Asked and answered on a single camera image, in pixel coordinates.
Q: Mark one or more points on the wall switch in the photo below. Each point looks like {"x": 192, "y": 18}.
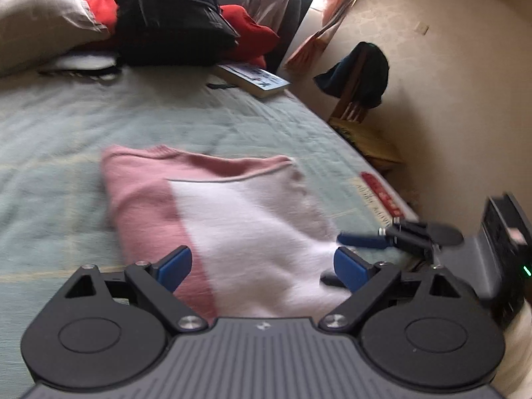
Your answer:
{"x": 422, "y": 28}

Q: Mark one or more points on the orange patterned curtain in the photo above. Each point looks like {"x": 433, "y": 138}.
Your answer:
{"x": 332, "y": 20}

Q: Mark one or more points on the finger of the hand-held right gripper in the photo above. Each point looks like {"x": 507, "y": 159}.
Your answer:
{"x": 365, "y": 240}
{"x": 328, "y": 278}

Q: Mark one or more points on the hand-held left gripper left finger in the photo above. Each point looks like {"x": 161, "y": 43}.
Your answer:
{"x": 174, "y": 268}

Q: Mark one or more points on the paperback book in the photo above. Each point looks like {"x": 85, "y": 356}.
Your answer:
{"x": 253, "y": 79}

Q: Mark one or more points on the red blanket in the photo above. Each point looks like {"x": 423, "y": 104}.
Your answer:
{"x": 249, "y": 33}

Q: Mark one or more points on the pink and white sweater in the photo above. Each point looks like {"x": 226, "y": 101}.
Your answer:
{"x": 232, "y": 224}

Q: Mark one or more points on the grey pillow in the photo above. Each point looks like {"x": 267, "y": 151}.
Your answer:
{"x": 41, "y": 20}

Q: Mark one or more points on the black backpack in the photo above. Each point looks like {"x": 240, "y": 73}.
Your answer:
{"x": 166, "y": 16}

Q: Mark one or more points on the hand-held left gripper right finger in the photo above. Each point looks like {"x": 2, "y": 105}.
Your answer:
{"x": 351, "y": 268}

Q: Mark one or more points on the black coat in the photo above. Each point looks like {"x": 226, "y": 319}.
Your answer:
{"x": 297, "y": 20}

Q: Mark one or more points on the wooden chair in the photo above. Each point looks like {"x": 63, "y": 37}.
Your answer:
{"x": 357, "y": 120}

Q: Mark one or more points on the dark blue jacket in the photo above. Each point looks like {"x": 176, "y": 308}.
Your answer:
{"x": 370, "y": 75}

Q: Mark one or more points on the beige shirt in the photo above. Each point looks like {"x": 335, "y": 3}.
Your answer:
{"x": 270, "y": 4}

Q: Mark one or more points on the flat grey pouch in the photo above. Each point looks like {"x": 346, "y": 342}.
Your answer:
{"x": 79, "y": 64}

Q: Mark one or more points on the green checked bedspread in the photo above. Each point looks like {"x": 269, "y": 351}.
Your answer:
{"x": 83, "y": 124}

